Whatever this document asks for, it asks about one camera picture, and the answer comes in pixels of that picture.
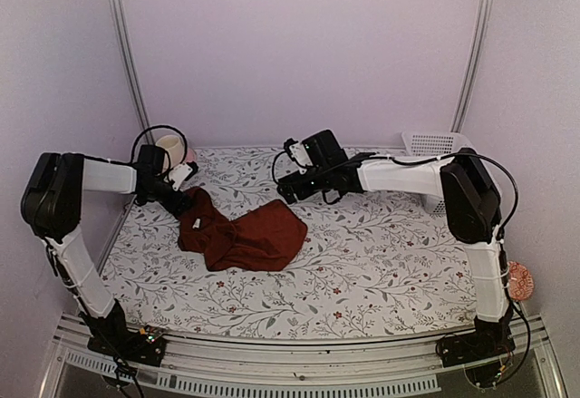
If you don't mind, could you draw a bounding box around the aluminium frame post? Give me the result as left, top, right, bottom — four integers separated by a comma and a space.
450, 0, 494, 133
109, 0, 154, 144

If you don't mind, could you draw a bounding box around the right aluminium frame post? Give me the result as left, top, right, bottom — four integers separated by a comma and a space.
450, 0, 494, 133

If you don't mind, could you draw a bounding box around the front aluminium rail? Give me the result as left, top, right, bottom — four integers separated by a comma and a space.
40, 315, 570, 397

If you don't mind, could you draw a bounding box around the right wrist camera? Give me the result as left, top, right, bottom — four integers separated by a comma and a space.
283, 138, 314, 174

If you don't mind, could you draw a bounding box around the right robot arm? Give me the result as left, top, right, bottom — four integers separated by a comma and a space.
275, 130, 513, 358

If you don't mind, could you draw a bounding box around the cream ribbed mug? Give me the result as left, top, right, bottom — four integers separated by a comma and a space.
155, 135, 187, 165

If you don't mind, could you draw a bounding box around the pink saucer plate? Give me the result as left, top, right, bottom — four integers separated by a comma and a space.
185, 148, 197, 163

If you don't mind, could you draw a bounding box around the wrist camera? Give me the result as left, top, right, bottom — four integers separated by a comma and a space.
283, 138, 314, 174
168, 161, 198, 190

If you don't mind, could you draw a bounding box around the pink object at right edge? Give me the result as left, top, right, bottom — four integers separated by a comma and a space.
508, 261, 535, 302

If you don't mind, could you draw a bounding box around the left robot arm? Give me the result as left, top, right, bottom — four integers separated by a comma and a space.
21, 145, 194, 356

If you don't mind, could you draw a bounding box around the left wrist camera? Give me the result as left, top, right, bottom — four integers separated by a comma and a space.
168, 161, 198, 190

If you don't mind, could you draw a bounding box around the white plastic basket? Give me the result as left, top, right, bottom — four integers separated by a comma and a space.
400, 131, 501, 216

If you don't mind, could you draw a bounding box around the dark red towel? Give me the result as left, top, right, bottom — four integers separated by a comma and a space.
178, 187, 308, 272

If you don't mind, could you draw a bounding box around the left aluminium frame post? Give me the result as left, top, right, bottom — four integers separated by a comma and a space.
109, 0, 154, 144

